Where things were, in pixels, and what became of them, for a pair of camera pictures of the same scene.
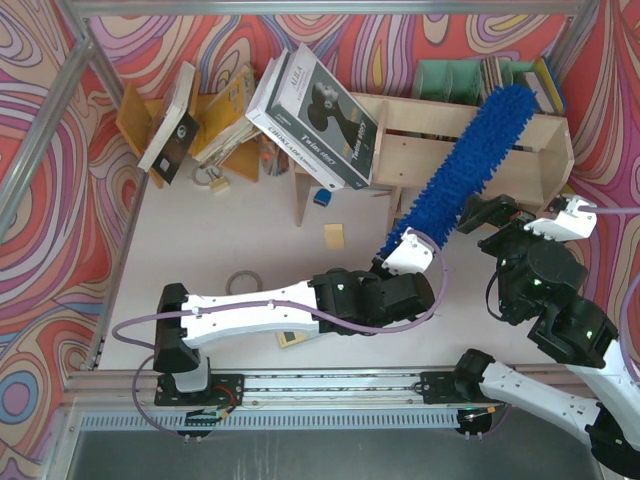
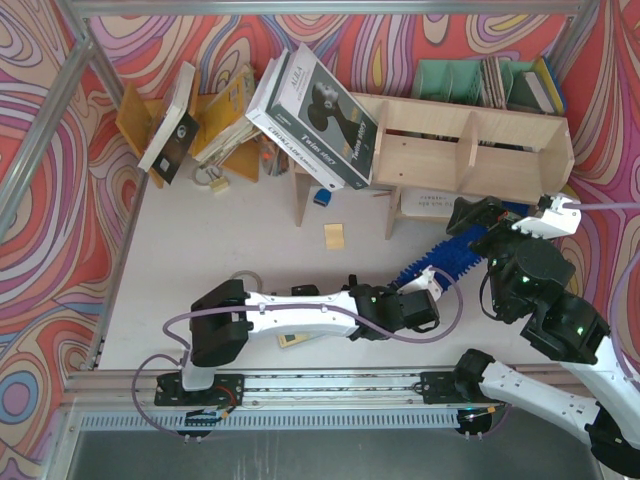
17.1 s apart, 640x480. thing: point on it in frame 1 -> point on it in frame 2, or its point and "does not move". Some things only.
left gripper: x=378 y=266 -> x=417 y=308
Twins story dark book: x=319 y=116 does not move
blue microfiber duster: x=471 y=167 -> x=448 y=259
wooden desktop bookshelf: x=415 y=133 does not move
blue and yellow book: x=552 y=84 does not move
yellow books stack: x=227 y=120 does not move
